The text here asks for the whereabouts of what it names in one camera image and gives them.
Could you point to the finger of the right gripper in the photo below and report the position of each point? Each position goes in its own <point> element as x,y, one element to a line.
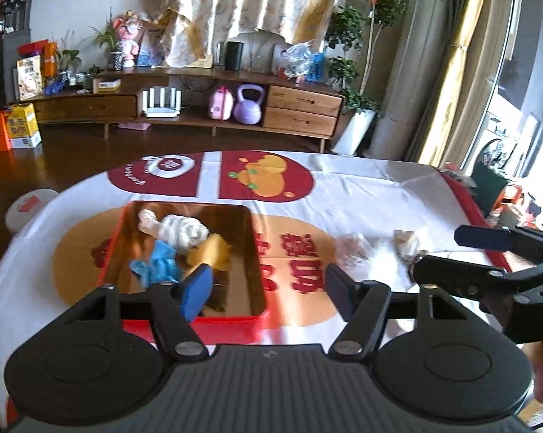
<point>524,242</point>
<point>480,282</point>

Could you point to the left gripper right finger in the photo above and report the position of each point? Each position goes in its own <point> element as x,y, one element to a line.
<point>363,305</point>

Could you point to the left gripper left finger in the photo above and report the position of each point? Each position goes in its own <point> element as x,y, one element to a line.
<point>173,308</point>

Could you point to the cream white cloth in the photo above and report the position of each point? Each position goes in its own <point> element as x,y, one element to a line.
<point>406,244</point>

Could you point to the yellow soft item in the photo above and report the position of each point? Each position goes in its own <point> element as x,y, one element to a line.
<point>214,252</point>

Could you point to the blue cloth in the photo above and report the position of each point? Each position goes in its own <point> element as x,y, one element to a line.
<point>160,267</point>

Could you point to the clear plastic bag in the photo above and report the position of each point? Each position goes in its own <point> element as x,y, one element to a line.
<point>352,250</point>

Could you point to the red gold metal tin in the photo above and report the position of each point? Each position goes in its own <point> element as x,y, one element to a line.
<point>238,294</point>

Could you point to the white lace cloth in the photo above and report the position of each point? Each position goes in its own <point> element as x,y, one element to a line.
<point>180,232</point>

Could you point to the white red printed tablecloth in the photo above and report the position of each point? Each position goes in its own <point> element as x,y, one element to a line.
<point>76,356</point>

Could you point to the white wifi router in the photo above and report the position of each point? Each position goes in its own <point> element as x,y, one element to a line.
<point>161,102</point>

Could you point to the purple kettlebell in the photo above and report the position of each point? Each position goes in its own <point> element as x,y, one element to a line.
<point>247,111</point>

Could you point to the wooden tv cabinet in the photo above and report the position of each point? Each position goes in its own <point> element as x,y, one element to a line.
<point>302,109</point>

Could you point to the yellow carton box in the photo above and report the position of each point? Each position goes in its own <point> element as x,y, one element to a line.
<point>22,127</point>

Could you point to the black speaker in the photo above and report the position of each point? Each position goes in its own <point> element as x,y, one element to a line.
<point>233,56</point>

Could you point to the yellow curtain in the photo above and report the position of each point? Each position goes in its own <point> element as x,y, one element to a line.
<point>433,132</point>

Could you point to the potted green tree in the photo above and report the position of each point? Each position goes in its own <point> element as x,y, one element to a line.
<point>355,31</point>

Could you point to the snack box on cabinet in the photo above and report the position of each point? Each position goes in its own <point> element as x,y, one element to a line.
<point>29,77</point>

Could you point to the pink plush doll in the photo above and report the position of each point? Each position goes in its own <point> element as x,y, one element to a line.
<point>128,30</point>

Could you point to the floral draped sheet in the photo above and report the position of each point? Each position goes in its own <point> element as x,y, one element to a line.
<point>194,27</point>

